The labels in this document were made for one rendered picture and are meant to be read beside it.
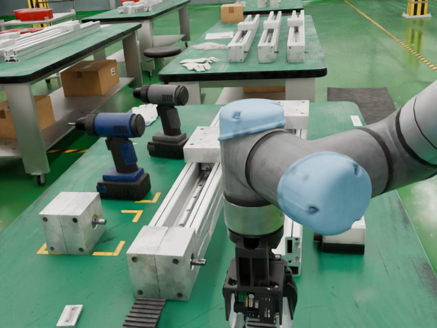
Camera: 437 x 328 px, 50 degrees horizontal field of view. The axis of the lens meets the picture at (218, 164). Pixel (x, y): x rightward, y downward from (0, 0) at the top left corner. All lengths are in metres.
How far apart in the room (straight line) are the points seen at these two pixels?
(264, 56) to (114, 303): 2.05
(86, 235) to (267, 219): 0.54
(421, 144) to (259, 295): 0.26
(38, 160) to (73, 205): 2.30
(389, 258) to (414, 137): 0.51
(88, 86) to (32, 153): 1.54
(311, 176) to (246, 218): 0.15
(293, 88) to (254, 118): 2.13
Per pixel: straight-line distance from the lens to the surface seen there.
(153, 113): 1.85
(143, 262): 0.83
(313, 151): 0.45
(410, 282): 0.91
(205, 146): 1.15
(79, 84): 4.72
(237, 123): 0.50
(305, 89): 2.63
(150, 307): 0.80
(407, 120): 0.49
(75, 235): 1.01
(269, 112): 0.51
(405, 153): 0.50
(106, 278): 0.94
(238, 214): 0.55
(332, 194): 0.42
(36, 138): 3.25
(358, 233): 0.94
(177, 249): 0.81
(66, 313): 0.87
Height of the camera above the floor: 1.32
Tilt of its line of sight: 23 degrees down
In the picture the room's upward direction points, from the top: 4 degrees counter-clockwise
